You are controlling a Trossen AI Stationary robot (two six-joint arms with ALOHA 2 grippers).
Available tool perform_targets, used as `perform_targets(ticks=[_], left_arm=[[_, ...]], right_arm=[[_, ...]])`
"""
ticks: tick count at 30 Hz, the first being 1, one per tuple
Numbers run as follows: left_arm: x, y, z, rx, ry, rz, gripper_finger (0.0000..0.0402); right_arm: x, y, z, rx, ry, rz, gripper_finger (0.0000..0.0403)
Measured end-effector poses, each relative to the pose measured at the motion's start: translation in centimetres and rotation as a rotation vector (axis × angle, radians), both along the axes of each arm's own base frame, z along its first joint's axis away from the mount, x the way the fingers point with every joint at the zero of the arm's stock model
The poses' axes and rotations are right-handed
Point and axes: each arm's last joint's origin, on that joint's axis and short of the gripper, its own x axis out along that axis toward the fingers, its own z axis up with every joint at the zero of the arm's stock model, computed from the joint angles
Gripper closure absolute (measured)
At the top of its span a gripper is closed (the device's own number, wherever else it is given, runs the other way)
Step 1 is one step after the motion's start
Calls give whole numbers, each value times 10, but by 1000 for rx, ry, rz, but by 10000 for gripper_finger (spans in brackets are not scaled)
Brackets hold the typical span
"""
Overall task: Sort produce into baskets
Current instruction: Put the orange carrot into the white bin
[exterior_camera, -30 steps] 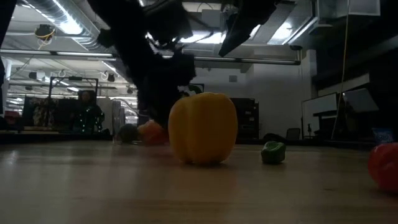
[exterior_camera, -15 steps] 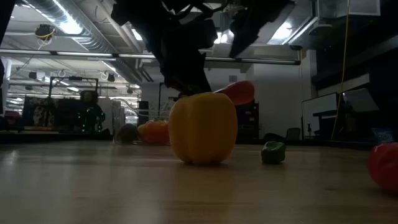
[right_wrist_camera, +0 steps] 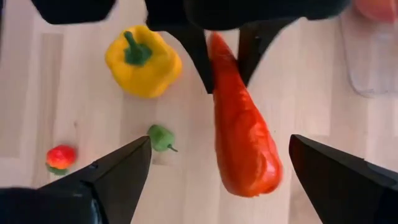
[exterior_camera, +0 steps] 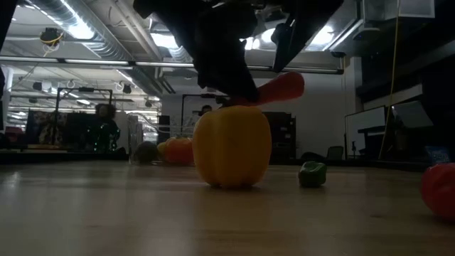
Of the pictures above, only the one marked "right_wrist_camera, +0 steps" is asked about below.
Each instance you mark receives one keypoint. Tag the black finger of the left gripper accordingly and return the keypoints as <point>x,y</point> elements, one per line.
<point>253,49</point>
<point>197,56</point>

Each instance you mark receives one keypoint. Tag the red tomato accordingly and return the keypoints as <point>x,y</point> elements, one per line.
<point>377,9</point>

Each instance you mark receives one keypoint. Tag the red strawberry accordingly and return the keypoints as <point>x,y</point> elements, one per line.
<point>61,157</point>

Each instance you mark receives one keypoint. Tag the orange carrot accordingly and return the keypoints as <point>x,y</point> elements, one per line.
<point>242,130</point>

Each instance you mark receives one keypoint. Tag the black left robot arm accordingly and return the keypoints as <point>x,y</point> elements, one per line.
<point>71,9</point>

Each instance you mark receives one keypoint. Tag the clear plastic bin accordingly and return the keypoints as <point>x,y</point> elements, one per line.
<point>373,62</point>

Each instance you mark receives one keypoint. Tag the small green pepper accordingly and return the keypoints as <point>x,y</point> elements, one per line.
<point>160,137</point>

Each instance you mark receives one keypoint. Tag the yellow bell pepper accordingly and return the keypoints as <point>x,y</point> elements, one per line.
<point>149,71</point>

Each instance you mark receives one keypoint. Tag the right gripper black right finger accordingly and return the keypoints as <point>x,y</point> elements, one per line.
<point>342,186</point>

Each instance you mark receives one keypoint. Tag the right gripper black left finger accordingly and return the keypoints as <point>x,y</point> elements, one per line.
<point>102,189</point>

